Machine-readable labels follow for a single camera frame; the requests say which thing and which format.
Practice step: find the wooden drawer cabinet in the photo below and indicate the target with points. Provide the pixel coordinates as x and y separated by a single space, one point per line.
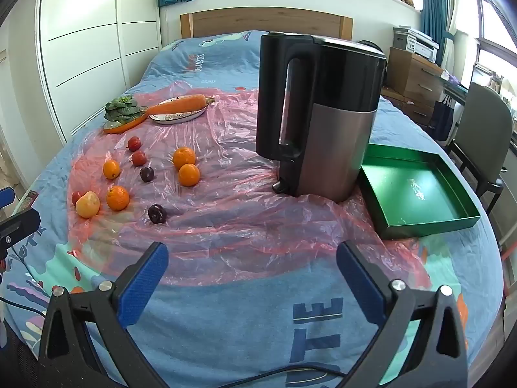
412 76

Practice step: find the long teal curtain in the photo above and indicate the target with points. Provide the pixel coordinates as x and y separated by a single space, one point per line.
434 8

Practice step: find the dark cloth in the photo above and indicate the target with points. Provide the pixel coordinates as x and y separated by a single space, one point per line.
16 355

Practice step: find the orange enamel pan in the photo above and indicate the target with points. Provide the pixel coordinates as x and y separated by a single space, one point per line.
121 128

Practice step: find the yellow red apple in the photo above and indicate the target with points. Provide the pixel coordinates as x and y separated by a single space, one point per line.
88 205

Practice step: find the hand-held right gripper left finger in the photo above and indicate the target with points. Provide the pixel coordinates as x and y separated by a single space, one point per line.
143 287

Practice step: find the orange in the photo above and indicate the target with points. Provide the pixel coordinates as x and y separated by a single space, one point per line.
117 198
111 169
184 157
189 175

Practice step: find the grey storage box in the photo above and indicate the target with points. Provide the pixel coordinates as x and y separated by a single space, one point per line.
400 38

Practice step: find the grey chair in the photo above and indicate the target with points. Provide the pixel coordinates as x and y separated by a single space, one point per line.
484 117

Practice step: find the dark purple plum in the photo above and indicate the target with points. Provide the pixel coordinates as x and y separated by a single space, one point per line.
146 174
156 214

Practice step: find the white printer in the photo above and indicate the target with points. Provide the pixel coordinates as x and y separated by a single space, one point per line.
422 46

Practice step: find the large carrot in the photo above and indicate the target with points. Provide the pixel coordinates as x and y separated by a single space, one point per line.
177 105

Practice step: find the pink plastic sheet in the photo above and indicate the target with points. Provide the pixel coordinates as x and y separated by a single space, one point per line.
242 218

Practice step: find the blue printed blanket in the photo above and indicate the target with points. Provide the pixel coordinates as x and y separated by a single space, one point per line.
226 331

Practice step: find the wooden headboard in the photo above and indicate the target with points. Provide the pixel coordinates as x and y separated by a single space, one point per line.
262 20

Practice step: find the dark desk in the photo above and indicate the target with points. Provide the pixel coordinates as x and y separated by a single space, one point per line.
456 91

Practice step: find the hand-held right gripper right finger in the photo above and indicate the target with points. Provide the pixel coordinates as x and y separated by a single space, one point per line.
361 287

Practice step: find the window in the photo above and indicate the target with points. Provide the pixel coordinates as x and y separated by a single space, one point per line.
494 28

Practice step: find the black tote bag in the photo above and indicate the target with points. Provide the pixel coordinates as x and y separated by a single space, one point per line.
442 119

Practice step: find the white wardrobe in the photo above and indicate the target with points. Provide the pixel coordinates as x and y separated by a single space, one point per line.
89 28

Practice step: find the patterned ceramic plate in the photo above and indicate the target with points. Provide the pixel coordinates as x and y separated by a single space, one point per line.
177 119

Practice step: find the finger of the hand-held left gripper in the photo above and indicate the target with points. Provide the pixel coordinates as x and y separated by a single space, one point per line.
20 224
5 199

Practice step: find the green bok choy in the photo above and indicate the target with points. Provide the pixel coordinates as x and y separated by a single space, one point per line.
123 109

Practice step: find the phone in red case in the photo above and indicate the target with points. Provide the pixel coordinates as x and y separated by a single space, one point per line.
29 200

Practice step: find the black and steel electric kettle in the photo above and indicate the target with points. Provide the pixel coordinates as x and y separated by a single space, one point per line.
335 141

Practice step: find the green cardboard box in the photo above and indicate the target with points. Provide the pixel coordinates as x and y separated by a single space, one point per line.
416 194

